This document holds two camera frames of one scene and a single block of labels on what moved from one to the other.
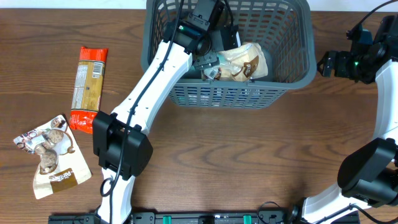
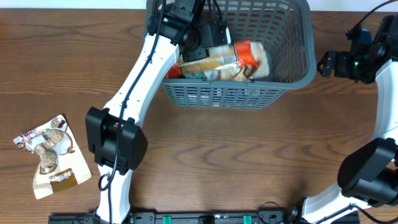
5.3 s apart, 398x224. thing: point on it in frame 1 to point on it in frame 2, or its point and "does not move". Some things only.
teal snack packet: x=221 y=58 to x=198 y=76
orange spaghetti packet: x=87 y=88 to x=237 y=52
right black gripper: x=328 y=60 does not move
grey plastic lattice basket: x=283 y=28 does not move
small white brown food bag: x=244 y=61 does not move
